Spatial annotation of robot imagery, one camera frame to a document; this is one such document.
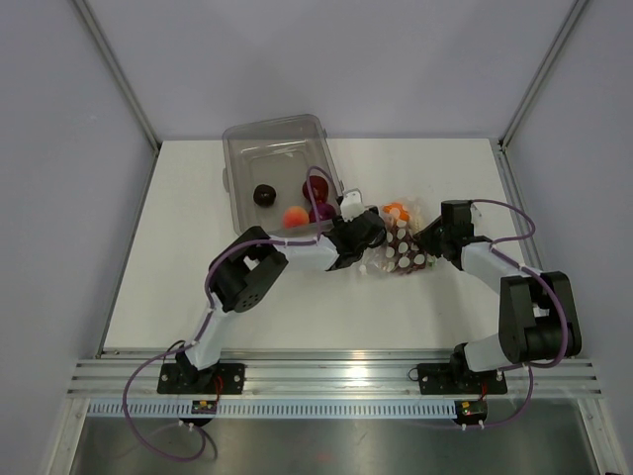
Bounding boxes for fake peach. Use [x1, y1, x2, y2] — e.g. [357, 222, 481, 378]
[282, 206, 311, 229]

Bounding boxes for white slotted cable duct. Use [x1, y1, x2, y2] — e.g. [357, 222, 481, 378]
[88, 399, 457, 420]

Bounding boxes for fake purple grapes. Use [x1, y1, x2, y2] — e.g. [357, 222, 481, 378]
[384, 225, 429, 274]

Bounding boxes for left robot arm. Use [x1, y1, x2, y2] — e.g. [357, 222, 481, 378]
[157, 207, 386, 395]

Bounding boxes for fake orange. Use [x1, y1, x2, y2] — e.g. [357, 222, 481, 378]
[382, 202, 410, 223]

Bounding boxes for right aluminium frame post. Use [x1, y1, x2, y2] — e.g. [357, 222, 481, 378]
[498, 0, 592, 153]

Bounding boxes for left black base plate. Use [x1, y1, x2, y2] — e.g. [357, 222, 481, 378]
[156, 362, 246, 396]

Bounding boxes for aluminium frame post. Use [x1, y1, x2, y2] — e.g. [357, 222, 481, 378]
[498, 0, 592, 153]
[69, 0, 162, 156]

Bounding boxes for fake purple onion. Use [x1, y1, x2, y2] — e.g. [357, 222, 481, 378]
[309, 203, 336, 223]

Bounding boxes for clear zip top bag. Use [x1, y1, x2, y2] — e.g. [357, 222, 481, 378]
[358, 196, 437, 276]

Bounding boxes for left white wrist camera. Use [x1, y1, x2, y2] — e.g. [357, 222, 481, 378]
[339, 188, 366, 222]

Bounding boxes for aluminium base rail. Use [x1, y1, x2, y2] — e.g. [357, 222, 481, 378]
[66, 348, 602, 397]

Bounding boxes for left aluminium frame post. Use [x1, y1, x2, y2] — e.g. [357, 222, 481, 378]
[69, 0, 162, 156]

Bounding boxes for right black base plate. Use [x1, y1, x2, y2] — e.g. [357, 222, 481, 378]
[415, 363, 507, 396]

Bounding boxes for grey transparent plastic container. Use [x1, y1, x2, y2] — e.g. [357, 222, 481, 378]
[222, 114, 343, 238]

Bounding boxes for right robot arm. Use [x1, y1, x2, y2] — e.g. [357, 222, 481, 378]
[414, 199, 583, 392]

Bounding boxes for fake dark red apple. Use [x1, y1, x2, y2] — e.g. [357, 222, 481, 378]
[302, 175, 329, 203]

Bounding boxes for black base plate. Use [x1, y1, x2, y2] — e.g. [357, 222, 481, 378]
[415, 363, 507, 396]
[156, 362, 246, 396]

